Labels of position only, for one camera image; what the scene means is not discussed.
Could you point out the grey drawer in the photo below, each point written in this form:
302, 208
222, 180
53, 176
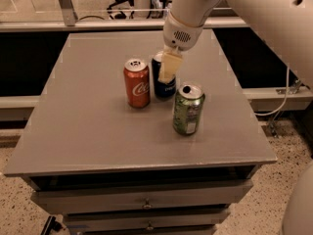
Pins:
114, 221
145, 197

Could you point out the top grey drawer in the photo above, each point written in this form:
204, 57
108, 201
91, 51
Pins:
145, 197

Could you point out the grey drawer cabinet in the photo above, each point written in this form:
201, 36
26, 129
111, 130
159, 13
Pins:
82, 134

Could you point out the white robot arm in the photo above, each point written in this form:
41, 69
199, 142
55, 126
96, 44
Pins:
286, 26

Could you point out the blue pepsi can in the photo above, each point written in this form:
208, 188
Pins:
162, 90

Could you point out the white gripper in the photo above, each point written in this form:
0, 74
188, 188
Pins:
180, 35

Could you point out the red coke can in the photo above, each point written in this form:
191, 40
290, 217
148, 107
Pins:
137, 83

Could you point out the green soda can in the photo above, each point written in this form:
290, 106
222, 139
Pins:
188, 103

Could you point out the grey metal railing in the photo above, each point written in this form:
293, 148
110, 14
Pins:
77, 15

